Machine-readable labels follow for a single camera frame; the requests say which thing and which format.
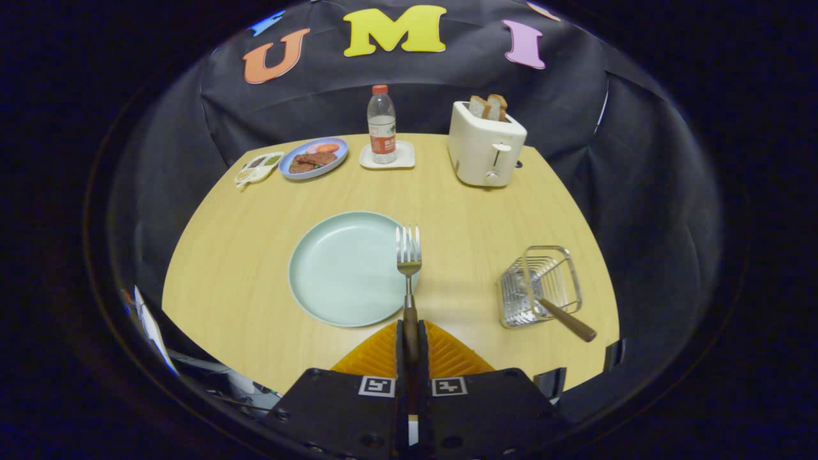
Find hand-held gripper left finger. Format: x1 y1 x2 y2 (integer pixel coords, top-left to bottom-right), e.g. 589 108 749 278
265 319 410 460

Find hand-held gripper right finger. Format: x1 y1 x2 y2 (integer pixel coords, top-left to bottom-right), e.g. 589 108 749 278
417 319 563 460

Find wooden handled metal fork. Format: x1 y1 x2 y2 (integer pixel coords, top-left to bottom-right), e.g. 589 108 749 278
396 224 423 416

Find wooden handled metal spoon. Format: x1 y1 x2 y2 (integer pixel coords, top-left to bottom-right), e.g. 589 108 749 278
530 294 598 343

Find light green plate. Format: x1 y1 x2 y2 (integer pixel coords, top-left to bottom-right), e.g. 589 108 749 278
288 211 419 328

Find white square coaster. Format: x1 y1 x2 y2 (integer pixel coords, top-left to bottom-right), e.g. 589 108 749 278
359 141 416 170

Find blue plate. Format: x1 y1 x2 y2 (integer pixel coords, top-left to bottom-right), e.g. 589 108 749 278
279 137 349 181

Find white toaster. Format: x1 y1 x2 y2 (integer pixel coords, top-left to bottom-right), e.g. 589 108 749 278
447 100 529 188

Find brown meat slices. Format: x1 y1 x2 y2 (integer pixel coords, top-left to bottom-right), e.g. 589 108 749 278
289 151 337 174

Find white divided condiment dish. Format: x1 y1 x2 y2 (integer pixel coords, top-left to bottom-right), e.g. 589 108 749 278
234 152 285 188

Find clear water bottle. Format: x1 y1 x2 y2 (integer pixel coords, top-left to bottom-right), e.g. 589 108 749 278
367 84 397 165

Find black backdrop cloth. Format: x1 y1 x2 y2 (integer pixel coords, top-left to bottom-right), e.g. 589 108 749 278
109 0 723 422

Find black table edge bracket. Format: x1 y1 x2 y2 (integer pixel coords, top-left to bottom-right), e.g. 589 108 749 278
603 339 626 372
534 367 567 401

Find metal wire basket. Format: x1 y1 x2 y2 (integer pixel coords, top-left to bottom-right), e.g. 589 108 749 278
498 245 583 329

